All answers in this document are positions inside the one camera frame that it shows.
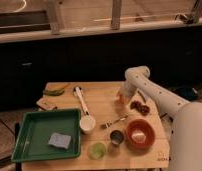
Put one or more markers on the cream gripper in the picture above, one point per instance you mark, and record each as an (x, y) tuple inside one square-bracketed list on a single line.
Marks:
[(127, 94)]

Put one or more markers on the small orange apple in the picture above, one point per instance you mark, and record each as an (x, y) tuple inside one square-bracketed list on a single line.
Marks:
[(121, 98)]

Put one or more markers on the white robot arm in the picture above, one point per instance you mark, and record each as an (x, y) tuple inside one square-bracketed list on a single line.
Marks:
[(186, 139)]

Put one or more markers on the small metal cup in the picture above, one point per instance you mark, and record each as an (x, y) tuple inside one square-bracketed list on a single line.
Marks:
[(116, 137)]

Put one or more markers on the white paper cup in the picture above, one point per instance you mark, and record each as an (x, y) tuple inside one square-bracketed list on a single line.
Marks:
[(87, 124)]

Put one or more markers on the green plastic cup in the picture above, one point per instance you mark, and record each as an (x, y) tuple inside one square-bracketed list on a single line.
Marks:
[(97, 151)]

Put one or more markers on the bunch of dark grapes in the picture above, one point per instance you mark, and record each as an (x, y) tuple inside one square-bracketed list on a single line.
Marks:
[(143, 109)]

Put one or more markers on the red bowl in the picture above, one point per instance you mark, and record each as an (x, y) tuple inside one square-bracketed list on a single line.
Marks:
[(140, 134)]

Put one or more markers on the green plastic tray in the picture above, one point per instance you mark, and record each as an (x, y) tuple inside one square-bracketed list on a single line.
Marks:
[(35, 132)]

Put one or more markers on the white handled utensil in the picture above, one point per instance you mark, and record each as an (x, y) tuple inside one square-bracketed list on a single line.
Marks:
[(79, 95)]

